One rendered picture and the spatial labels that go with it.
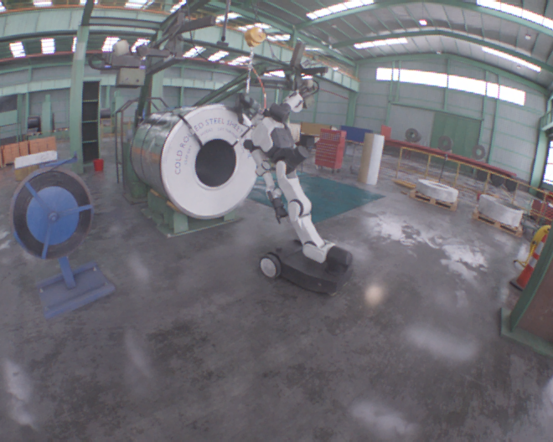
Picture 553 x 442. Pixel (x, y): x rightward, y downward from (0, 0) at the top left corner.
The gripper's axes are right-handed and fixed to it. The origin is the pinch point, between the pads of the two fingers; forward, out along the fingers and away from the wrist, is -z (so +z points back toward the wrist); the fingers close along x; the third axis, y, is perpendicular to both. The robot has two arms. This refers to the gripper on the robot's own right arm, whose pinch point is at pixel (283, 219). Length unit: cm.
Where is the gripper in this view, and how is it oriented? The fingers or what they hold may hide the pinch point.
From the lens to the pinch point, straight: 206.7
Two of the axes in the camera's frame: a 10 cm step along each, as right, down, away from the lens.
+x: -7.3, 0.5, -6.8
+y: 6.1, -4.2, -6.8
